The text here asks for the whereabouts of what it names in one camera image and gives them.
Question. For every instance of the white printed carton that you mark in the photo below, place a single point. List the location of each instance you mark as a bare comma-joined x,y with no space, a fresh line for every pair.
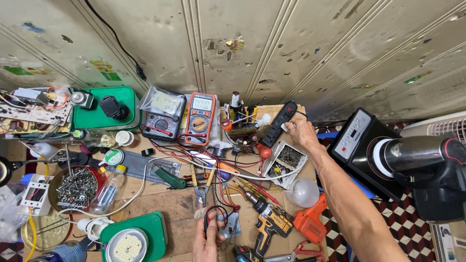
449,242

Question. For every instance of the person's left hand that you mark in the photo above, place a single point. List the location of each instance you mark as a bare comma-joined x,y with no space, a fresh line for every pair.
205,245

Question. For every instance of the metal cup of tools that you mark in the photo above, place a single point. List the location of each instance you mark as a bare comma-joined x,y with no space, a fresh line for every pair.
242,133

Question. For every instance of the clear plastic bottle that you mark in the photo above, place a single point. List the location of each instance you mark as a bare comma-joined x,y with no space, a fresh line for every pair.
105,191

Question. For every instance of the orange power tool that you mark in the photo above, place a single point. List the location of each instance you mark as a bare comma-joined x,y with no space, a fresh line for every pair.
309,223

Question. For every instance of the orange digital multimeter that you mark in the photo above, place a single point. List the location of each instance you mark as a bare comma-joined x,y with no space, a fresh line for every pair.
200,118

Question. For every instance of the grey solder spool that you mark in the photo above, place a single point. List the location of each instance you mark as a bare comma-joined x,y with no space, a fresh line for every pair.
219,151

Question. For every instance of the white round LED lamp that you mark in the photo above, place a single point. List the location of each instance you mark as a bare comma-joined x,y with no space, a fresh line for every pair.
127,247

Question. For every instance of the white power plug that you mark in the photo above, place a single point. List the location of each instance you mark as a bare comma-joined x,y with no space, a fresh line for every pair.
284,127

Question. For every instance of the white bulb dome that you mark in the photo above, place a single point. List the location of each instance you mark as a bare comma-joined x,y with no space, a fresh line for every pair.
303,193

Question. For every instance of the green label solder reel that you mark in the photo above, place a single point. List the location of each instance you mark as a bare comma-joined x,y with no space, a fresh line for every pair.
113,157

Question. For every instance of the heap of circuit boards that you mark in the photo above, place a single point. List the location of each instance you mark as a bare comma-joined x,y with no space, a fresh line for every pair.
34,111

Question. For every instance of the black analog multimeter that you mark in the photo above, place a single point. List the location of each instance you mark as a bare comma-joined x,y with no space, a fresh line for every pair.
162,125

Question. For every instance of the helping hand magnifier stand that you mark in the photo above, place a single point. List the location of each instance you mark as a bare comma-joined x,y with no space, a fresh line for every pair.
11,165

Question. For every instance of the red and black probe leads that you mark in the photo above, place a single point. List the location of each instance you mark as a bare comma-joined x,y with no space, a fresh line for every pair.
218,210

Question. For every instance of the white lid jar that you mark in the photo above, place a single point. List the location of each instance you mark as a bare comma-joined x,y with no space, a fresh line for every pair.
124,138

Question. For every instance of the grey metal plate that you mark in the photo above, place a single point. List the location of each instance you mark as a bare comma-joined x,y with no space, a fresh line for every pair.
138,165

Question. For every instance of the green plastic box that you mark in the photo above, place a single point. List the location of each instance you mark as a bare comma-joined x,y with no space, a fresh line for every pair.
153,227

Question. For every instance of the blue metal cylinder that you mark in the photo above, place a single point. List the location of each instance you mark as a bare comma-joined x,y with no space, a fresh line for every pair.
65,253

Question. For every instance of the black power strip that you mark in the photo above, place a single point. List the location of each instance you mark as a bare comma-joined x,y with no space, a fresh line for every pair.
278,122

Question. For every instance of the white lamp socket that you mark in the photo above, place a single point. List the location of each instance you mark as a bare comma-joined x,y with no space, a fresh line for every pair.
91,226

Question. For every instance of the black induction cooker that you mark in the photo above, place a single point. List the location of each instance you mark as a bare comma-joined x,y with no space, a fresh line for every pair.
358,145

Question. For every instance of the white socket box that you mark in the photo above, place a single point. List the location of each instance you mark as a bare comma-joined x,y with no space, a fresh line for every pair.
36,194

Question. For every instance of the silver round motor part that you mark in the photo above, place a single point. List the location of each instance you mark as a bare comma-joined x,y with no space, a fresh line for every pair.
79,98

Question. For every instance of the person's right hand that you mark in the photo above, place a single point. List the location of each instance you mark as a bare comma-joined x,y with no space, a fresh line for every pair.
303,135

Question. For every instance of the red rubber bulb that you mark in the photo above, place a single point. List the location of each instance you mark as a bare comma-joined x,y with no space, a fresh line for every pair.
265,151

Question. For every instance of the brown cardboard sheet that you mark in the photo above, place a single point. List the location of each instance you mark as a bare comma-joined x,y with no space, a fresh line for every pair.
174,207

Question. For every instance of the green plastic tray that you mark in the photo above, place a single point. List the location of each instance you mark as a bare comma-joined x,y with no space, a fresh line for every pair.
91,118

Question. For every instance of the white fan grille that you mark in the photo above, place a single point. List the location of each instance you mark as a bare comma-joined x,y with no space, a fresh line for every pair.
446,125

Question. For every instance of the clear glass jar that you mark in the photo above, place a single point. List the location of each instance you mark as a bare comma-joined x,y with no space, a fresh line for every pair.
98,139

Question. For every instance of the small metal circuit board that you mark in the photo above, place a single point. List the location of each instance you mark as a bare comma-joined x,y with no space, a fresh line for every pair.
233,225

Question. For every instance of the gold tin lid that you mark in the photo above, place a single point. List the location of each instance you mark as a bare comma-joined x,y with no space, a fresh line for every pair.
45,233

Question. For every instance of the red bowl of screws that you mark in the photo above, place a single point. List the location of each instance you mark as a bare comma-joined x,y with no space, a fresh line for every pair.
76,189

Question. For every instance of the black power adapter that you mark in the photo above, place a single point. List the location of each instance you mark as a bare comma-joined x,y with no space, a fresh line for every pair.
113,107

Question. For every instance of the clear plastic zip bag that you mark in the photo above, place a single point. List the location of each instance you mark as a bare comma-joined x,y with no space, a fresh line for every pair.
163,102

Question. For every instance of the white open lamp housing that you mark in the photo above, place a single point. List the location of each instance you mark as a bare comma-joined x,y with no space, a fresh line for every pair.
287,160

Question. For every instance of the black tape roll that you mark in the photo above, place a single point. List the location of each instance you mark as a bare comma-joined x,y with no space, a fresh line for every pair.
147,152

